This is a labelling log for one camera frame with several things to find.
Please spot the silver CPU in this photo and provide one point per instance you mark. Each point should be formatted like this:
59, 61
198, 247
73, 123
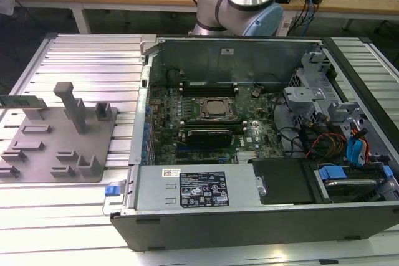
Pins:
217, 107

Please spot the black graphics card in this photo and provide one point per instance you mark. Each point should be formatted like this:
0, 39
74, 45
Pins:
209, 138

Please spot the round coin battery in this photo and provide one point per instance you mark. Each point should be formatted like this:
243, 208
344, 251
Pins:
255, 93

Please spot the silver chipset heatsink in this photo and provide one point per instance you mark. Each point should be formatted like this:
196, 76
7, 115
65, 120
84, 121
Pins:
247, 156

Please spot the green motherboard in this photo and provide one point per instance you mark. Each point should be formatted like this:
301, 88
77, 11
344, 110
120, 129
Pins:
265, 129

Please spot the grey power supply unit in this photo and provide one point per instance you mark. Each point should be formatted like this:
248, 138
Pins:
149, 185

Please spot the black plastic shroud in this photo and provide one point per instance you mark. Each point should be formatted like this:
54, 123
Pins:
280, 182

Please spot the metal drive cage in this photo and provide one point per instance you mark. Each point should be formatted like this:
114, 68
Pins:
307, 93

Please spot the blue case latch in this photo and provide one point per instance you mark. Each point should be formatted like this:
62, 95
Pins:
112, 191

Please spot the black open PC case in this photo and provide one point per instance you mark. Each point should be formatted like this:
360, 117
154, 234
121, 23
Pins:
249, 231

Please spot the grey parts rack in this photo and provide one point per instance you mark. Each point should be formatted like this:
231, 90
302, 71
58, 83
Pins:
62, 154

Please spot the hard disk in blue carrier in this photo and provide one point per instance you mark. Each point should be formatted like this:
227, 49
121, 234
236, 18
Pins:
332, 173

